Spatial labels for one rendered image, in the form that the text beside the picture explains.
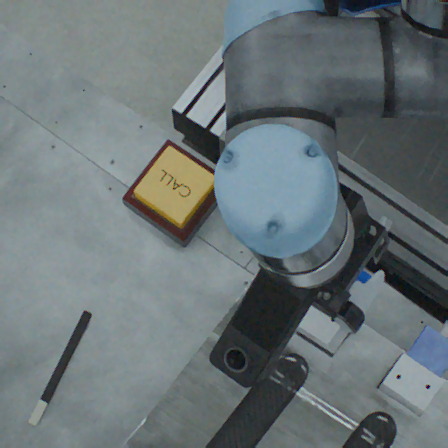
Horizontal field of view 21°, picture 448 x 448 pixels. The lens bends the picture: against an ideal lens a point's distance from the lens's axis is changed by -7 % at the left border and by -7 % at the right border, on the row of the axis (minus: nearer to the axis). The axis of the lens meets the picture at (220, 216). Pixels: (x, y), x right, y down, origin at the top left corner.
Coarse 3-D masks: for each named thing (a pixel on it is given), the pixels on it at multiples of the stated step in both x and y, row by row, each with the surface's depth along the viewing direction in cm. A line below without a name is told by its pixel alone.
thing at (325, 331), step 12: (384, 216) 113; (360, 276) 111; (312, 312) 110; (300, 324) 110; (312, 324) 110; (324, 324) 109; (336, 324) 109; (312, 336) 111; (324, 336) 109; (336, 336) 110; (336, 348) 114
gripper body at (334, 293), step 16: (352, 192) 93; (352, 208) 92; (368, 224) 98; (368, 240) 101; (384, 240) 101; (352, 256) 97; (368, 256) 98; (352, 272) 97; (304, 288) 92; (336, 288) 98; (320, 304) 97; (336, 304) 98
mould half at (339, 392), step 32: (224, 320) 116; (288, 352) 115; (320, 352) 115; (352, 352) 115; (384, 352) 115; (192, 384) 115; (224, 384) 115; (320, 384) 114; (352, 384) 114; (160, 416) 114; (192, 416) 114; (224, 416) 114; (288, 416) 114; (320, 416) 113; (352, 416) 113; (416, 416) 113
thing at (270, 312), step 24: (264, 288) 95; (288, 288) 94; (240, 312) 96; (264, 312) 95; (288, 312) 94; (240, 336) 97; (264, 336) 96; (288, 336) 96; (216, 360) 98; (240, 360) 96; (264, 360) 96; (240, 384) 97
